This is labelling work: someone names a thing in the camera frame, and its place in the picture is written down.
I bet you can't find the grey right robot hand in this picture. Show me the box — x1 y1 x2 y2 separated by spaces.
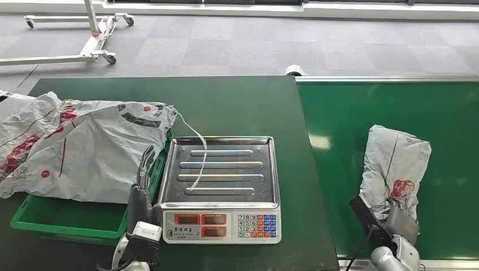
385 206 420 246

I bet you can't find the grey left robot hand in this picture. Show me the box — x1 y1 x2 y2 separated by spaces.
126 145 164 234

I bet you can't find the small grey plastic mailer package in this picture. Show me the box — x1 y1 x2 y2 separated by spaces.
358 124 432 225

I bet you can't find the large grey plastic mailer package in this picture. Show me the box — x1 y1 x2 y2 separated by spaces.
0 89 179 205

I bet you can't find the green plastic basket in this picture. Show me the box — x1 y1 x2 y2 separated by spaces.
10 129 173 240

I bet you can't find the black right wrist module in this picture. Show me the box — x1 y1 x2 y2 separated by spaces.
349 195 398 255

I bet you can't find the white thin plastic strip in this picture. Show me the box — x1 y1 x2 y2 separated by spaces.
175 111 209 192

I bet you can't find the green belt conveyor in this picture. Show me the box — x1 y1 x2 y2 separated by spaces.
295 76 479 271

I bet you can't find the electronic scale with steel tray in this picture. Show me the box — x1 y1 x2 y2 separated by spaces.
157 135 282 245

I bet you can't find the white wheeled metal stand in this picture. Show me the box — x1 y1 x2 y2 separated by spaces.
0 0 136 67

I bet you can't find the grey conveyor end roller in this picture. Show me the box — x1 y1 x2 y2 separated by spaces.
285 64 308 77

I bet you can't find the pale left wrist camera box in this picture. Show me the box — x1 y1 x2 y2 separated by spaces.
132 221 163 243

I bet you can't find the black cable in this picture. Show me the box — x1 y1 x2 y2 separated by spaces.
346 228 372 271

